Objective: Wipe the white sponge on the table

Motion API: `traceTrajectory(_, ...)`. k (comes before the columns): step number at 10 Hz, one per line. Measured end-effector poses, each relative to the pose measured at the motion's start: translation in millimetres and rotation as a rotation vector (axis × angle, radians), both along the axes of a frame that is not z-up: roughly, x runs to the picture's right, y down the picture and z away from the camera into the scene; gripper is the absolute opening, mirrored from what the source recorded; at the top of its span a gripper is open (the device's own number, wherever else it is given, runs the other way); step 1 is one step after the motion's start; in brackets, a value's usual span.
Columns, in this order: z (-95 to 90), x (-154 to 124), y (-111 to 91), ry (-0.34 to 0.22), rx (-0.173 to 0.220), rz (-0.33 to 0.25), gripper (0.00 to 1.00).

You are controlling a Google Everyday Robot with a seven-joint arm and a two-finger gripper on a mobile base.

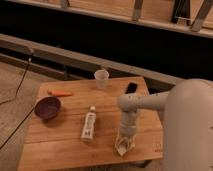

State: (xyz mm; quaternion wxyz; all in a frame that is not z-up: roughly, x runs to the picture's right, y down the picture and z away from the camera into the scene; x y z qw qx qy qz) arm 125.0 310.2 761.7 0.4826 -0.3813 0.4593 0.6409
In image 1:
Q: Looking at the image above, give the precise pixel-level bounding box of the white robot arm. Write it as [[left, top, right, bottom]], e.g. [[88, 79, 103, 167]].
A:
[[118, 79, 213, 171]]

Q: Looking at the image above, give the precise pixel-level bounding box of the white tube bottle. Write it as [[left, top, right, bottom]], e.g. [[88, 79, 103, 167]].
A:
[[81, 106, 96, 141]]

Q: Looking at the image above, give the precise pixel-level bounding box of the black phone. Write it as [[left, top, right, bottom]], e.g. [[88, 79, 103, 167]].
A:
[[125, 82, 138, 94]]

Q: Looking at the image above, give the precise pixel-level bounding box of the wooden table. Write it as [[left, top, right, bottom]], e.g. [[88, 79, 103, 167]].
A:
[[18, 77, 162, 171]]

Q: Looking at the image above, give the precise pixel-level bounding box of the translucent plastic cup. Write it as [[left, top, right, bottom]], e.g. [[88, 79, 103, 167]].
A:
[[94, 69, 109, 90]]

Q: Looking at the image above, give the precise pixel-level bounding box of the dark purple bowl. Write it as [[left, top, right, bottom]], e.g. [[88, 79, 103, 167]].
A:
[[34, 97, 61, 120]]

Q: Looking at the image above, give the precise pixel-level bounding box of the orange carrot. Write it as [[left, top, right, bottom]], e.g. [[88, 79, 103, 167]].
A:
[[47, 90, 73, 97]]

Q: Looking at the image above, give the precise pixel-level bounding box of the black cable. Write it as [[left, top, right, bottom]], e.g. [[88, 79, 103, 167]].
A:
[[0, 49, 37, 150]]

